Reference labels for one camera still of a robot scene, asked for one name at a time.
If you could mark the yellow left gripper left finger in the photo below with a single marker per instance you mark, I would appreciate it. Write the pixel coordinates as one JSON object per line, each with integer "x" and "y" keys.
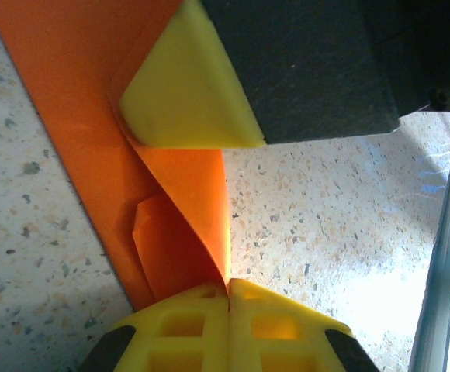
{"x": 147, "y": 348}

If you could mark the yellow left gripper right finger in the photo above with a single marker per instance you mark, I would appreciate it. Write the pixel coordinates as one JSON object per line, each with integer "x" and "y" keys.
{"x": 310, "y": 348}

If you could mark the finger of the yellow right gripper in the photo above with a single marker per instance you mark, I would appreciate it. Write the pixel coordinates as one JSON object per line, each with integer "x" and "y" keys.
{"x": 186, "y": 97}

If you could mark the orange square paper sheet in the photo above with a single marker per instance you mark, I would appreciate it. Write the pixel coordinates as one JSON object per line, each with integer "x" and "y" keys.
{"x": 73, "y": 116}

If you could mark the long aluminium frame rail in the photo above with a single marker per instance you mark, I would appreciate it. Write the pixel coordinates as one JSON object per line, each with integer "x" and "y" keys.
{"x": 442, "y": 232}

